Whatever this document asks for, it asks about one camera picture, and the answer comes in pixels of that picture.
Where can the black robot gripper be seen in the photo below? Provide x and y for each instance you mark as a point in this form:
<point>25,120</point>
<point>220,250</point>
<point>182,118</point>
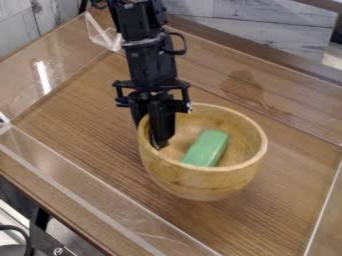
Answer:
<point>154,86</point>

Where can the green rectangular block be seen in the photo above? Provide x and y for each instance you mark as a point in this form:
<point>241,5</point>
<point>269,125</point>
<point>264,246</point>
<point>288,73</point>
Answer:
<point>208,149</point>

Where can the brown wooden bowl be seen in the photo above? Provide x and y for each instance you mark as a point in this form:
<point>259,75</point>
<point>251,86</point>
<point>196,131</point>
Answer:
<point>205,183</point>

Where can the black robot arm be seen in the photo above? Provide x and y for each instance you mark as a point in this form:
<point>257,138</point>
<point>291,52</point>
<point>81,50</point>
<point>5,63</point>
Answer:
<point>140,20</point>

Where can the clear acrylic corner bracket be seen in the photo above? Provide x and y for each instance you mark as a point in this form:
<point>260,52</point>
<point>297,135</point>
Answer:
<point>104,37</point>

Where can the black table leg bracket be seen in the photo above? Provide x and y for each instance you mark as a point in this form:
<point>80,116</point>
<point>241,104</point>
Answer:
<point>42,241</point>

